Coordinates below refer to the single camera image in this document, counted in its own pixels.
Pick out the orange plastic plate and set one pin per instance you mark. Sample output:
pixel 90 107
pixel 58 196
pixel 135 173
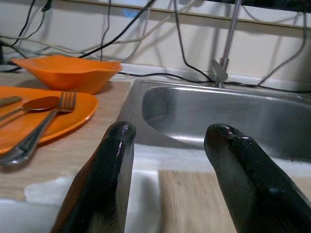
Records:
pixel 60 121

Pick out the orange plastic bowl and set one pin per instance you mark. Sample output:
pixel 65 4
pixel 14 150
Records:
pixel 73 72

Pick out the steel sink faucet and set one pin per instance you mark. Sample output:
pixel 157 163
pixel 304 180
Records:
pixel 230 36

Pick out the steel fork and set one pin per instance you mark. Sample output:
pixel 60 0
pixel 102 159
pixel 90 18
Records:
pixel 65 102

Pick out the copper coloured metal spoon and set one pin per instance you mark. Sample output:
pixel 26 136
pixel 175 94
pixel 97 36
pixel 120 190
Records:
pixel 41 104

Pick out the stainless steel sink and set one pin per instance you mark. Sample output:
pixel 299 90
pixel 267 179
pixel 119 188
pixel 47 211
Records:
pixel 218 109

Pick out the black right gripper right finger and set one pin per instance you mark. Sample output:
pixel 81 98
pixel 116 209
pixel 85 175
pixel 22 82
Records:
pixel 255 194

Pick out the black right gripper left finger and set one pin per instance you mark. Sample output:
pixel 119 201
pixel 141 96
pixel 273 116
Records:
pixel 102 189

